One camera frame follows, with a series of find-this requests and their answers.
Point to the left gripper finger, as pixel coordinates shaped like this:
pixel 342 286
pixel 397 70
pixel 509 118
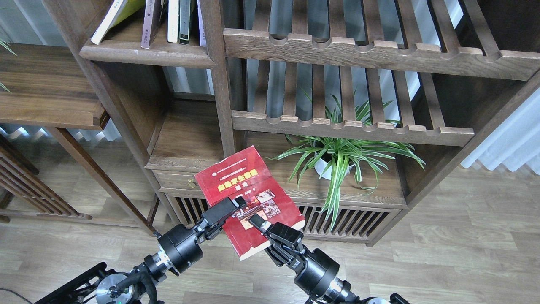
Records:
pixel 240 202

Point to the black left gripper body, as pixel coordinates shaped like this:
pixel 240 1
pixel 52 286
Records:
pixel 179 247

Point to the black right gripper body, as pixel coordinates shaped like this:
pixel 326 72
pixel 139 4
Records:
pixel 315 271

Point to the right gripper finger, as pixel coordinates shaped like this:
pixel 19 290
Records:
pixel 260 223

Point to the red book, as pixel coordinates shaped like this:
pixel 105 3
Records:
pixel 245 174

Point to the maroon book white characters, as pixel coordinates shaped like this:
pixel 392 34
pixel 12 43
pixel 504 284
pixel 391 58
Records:
pixel 154 10

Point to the yellow green book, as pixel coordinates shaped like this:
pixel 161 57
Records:
pixel 118 11

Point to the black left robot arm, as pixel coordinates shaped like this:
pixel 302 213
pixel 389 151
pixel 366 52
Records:
pixel 110 287

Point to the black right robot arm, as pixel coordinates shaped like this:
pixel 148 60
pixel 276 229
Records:
pixel 347 296

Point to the white plant pot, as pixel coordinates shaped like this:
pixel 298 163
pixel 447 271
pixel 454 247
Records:
pixel 329 165

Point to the spider plant green leaves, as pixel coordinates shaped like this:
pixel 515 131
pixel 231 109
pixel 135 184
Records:
pixel 311 148

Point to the dark wooden bookshelf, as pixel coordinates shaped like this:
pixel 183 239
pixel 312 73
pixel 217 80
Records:
pixel 388 70

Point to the pale upright book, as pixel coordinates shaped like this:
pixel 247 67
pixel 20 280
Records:
pixel 202 37

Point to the white upright book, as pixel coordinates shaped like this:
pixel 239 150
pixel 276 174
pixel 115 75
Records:
pixel 173 21

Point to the wooden side table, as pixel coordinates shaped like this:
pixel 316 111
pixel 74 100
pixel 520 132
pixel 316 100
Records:
pixel 44 86

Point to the white curtain right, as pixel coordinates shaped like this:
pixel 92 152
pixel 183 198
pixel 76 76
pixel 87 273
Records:
pixel 515 143

